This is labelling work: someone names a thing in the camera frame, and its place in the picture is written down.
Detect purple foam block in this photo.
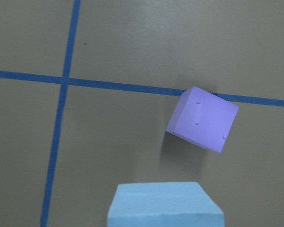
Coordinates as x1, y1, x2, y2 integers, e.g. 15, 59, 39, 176
166, 87, 239, 153

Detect light blue foam block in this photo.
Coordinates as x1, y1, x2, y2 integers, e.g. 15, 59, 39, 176
107, 182, 225, 227

